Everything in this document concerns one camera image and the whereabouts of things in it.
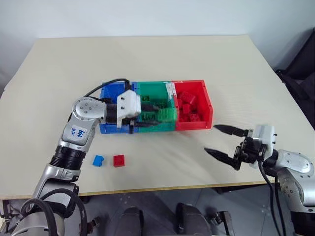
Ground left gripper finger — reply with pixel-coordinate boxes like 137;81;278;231
140;104;162;113
135;120;162;128

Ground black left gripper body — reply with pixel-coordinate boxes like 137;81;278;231
122;114;143;135

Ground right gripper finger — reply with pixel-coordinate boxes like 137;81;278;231
213;124;250;137
203;147;241;171

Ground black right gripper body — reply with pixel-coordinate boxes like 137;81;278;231
233;135;267;171

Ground green translucent plastic bin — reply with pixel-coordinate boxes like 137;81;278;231
134;80;178;133

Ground white label on bin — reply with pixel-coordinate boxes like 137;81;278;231
165;83;177;97

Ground red plastic bin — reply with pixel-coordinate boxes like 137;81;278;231
171;79;214;131

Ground blue plastic bin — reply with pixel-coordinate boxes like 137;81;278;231
99;80;139;135

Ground large red toy block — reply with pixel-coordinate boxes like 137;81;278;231
179;90;198;105

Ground blue toy block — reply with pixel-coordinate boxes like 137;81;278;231
92;155;105;168

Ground white sticker with blue writing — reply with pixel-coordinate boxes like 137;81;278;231
69;126;88;146

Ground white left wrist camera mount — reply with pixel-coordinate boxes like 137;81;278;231
116;89;142;128

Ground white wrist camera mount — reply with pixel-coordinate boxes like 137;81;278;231
116;89;142;128
248;124;276;169

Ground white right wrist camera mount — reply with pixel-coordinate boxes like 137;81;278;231
248;124;276;169

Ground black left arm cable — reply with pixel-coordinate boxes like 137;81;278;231
83;78;131;99

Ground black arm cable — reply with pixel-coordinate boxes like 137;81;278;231
83;78;131;99
256;158;289;236

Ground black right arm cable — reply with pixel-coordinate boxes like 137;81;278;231
256;158;289;236

